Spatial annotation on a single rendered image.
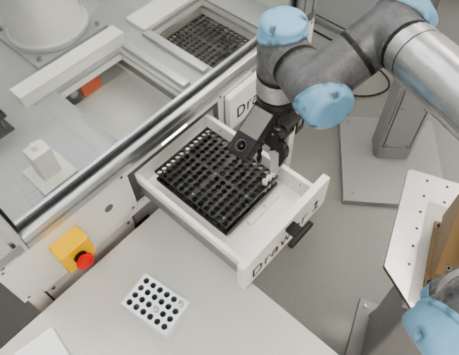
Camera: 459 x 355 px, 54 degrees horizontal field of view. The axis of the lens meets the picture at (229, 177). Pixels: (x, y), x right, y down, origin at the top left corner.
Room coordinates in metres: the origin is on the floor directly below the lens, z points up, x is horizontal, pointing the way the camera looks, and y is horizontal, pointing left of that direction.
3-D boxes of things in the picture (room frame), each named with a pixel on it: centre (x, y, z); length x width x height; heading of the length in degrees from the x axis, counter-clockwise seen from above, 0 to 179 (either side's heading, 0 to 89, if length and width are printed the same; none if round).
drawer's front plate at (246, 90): (0.90, -0.10, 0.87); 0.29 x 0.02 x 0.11; 136
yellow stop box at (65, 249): (0.42, 0.33, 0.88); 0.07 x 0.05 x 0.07; 136
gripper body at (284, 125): (0.57, -0.09, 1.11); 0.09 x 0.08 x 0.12; 136
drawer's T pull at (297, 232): (0.43, -0.13, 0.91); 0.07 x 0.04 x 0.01; 136
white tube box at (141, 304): (0.33, 0.17, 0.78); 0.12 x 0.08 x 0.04; 54
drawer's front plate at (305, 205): (0.45, -0.11, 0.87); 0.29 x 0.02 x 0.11; 136
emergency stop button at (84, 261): (0.40, 0.31, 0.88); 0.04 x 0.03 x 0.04; 136
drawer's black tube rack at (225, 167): (0.59, 0.03, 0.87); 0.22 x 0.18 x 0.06; 46
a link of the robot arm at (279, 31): (0.56, -0.09, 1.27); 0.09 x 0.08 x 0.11; 22
